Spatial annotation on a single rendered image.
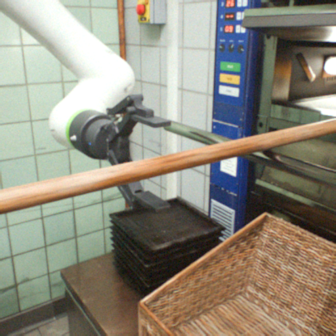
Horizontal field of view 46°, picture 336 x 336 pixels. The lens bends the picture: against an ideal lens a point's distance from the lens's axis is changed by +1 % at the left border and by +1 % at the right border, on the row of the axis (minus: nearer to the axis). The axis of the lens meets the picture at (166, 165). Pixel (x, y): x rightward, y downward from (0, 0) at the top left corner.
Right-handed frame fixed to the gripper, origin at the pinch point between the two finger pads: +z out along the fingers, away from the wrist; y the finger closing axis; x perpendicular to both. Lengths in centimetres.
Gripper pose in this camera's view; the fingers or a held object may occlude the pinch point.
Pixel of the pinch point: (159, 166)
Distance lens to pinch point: 60.2
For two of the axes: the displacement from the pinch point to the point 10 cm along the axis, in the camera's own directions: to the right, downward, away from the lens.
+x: -8.3, 1.8, -5.3
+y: 0.0, 9.4, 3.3
